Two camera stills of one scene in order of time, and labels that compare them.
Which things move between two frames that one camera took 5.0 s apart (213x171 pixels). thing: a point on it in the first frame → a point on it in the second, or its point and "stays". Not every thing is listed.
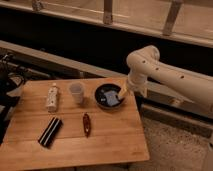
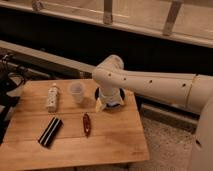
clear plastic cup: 77,90 stays
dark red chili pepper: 86,124 stays
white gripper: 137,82 → 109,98
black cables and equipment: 12,74 stays
